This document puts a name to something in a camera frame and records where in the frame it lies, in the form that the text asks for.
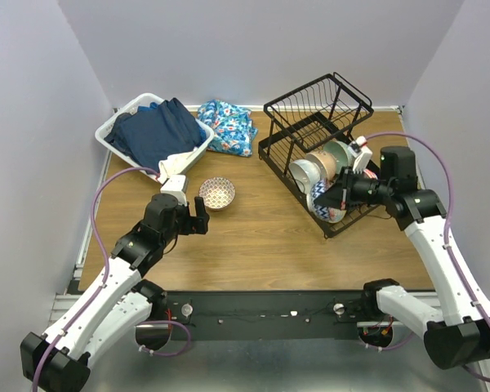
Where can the aluminium frame rail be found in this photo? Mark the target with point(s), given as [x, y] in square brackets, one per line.
[61, 304]

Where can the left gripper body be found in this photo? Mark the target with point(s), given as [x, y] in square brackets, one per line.
[185, 223]

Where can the white laundry basket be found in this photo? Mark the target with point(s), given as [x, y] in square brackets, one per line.
[130, 108]

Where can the white ribbed bowl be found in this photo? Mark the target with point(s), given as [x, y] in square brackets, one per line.
[305, 173]

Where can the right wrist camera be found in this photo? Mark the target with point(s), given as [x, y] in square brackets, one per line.
[361, 153]

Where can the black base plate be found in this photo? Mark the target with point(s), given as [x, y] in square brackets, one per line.
[261, 315]

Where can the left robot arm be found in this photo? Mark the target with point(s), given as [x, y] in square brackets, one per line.
[120, 298]

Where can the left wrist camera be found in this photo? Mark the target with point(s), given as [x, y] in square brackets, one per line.
[176, 186]

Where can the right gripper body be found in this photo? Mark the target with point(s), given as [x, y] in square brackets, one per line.
[359, 188]

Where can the beige bowl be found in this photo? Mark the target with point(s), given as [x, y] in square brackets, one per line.
[326, 163]

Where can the white cloth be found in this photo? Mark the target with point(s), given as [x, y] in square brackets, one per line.
[178, 164]

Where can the mint green bowl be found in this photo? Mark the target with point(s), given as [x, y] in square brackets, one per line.
[339, 150]

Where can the navy blue clothes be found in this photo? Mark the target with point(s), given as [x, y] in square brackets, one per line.
[155, 132]

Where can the orange white floral bowl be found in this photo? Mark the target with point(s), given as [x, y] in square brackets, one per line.
[370, 174]

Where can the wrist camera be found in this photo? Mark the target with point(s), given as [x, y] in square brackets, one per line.
[361, 153]
[176, 186]

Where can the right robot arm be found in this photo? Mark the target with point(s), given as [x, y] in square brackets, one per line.
[458, 332]

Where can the blue floral cloth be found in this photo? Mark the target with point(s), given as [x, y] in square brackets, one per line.
[233, 127]

